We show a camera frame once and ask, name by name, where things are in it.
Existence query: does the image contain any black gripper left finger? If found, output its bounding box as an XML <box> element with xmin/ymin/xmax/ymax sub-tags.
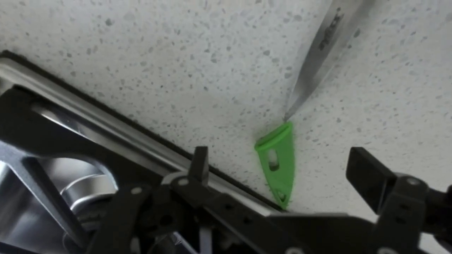
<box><xmin>87</xmin><ymin>145</ymin><xmax>294</xmax><ymax>254</ymax></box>

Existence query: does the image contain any green plastic knife cover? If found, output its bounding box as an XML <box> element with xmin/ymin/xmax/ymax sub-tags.
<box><xmin>253</xmin><ymin>120</ymin><xmax>297</xmax><ymax>211</ymax></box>

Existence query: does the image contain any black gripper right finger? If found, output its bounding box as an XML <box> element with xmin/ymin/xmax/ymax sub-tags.
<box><xmin>345</xmin><ymin>145</ymin><xmax>452</xmax><ymax>254</ymax></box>

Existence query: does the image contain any green handled knife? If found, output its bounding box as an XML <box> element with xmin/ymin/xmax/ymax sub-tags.
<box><xmin>282</xmin><ymin>0</ymin><xmax>379</xmax><ymax>122</ymax></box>

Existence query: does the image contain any stainless steel gas range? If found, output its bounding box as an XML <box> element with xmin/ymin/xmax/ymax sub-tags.
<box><xmin>0</xmin><ymin>48</ymin><xmax>291</xmax><ymax>254</ymax></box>

